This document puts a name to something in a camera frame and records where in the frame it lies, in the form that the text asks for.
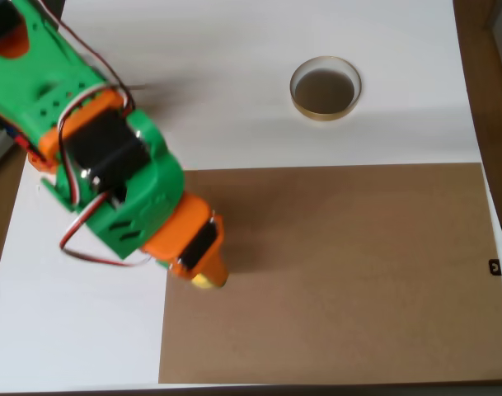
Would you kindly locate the round bowl with gold rim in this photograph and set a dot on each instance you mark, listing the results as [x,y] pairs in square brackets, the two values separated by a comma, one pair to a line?
[325,92]

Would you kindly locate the small black clip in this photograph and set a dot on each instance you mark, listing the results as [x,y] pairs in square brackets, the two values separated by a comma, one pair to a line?
[494,267]

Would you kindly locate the brown rectangular board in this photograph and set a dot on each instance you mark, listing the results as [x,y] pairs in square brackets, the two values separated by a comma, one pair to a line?
[337,268]

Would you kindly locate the small yellow plastic piece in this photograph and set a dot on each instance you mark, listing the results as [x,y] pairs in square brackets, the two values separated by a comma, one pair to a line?
[201,283]

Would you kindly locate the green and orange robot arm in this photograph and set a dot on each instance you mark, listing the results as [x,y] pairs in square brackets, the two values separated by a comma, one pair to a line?
[28,82]

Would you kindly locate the orange robot base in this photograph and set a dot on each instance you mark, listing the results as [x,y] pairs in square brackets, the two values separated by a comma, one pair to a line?
[38,163]

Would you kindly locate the orange gripper black servo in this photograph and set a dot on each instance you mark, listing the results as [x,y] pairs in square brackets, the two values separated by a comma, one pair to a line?
[180,232]

